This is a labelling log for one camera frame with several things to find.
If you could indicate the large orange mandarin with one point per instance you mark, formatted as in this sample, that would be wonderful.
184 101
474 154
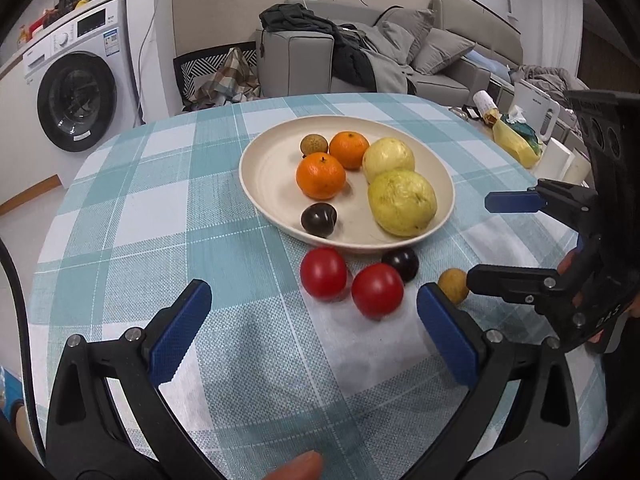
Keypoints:
320 176

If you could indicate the grey sofa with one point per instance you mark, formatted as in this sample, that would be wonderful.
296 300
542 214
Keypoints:
498 45

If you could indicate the green yellow guava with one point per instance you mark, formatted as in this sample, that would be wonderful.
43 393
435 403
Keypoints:
402 202

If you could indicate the red tomato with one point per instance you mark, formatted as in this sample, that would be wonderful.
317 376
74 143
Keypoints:
377 291
323 273

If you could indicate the dark clothes pile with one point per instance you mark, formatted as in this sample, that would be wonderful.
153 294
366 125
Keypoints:
299 52

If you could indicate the black patterned laundry basket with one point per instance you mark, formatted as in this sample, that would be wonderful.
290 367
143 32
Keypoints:
196 64

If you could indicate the small orange mandarin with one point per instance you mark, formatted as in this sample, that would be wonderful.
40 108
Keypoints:
348 147

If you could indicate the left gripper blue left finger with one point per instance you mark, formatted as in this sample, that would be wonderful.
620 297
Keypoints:
107 419

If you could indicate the dark purple plum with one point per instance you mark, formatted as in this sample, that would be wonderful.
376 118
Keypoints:
404 261
319 219

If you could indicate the white washing machine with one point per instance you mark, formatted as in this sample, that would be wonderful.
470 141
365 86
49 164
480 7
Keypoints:
82 80

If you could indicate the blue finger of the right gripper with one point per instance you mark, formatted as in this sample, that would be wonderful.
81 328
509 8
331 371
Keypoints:
543 289
570 204

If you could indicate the grey cushion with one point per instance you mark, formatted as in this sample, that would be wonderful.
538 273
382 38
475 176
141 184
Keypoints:
439 50
406 29

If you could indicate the person's left hand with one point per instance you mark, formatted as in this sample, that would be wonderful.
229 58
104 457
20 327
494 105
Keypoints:
306 466

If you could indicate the white medicine bottle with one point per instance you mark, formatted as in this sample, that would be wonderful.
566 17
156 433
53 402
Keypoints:
486 106

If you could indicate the yellow plastic bag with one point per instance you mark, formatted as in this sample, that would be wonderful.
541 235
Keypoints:
514 144

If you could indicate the teal plaid tablecloth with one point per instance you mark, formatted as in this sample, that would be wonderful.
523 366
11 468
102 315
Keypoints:
272 373

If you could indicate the grey blanket heap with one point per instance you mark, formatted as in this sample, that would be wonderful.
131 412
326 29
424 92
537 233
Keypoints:
552 80

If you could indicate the brown longan front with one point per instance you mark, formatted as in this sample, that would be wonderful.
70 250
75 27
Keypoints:
313 143

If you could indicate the small brown longan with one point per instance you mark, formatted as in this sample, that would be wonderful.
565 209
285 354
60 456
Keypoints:
452 282

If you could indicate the pale yellow guava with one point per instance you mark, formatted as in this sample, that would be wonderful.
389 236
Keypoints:
384 155

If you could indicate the plaid cloth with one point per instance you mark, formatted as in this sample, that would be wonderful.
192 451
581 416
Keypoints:
234 82

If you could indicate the white kitchen cabinets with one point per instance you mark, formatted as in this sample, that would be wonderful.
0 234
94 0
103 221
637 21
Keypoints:
27 156

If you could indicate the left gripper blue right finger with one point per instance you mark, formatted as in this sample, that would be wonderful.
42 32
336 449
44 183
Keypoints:
519 418

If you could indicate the cream round plate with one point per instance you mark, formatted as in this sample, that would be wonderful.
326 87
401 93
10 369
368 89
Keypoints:
267 171

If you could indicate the white electric kettle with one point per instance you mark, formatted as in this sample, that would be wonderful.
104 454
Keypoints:
539 110

